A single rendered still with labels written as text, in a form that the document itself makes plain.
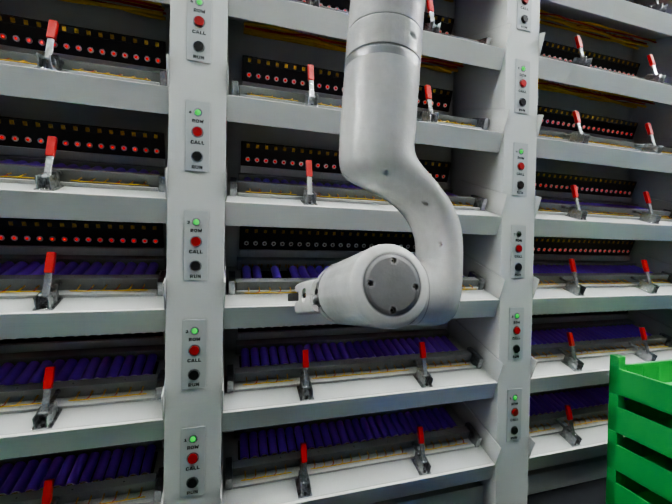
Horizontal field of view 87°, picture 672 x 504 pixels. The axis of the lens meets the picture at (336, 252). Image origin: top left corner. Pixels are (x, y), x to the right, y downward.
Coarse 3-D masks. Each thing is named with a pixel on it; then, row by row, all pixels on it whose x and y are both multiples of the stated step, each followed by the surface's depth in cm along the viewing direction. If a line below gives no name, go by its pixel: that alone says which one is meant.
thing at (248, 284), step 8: (240, 280) 70; (248, 280) 70; (256, 280) 70; (264, 280) 71; (272, 280) 71; (280, 280) 72; (288, 280) 72; (296, 280) 73; (304, 280) 73; (464, 280) 84; (472, 280) 85; (240, 288) 69; (248, 288) 69; (256, 288) 70; (264, 288) 71; (272, 288) 71; (280, 288) 71; (288, 288) 72; (464, 288) 83; (472, 288) 83
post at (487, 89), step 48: (480, 0) 89; (528, 48) 83; (480, 96) 89; (528, 144) 83; (528, 192) 83; (480, 240) 88; (528, 240) 84; (528, 288) 84; (480, 336) 88; (528, 336) 84; (528, 384) 84; (528, 432) 85
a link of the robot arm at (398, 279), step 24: (336, 264) 43; (360, 264) 34; (384, 264) 34; (408, 264) 35; (336, 288) 38; (360, 288) 33; (384, 288) 34; (408, 288) 34; (336, 312) 40; (360, 312) 33; (384, 312) 33; (408, 312) 34
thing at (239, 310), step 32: (224, 256) 73; (256, 256) 82; (288, 256) 84; (320, 256) 87; (224, 288) 63; (480, 288) 85; (224, 320) 65; (256, 320) 67; (288, 320) 68; (320, 320) 70
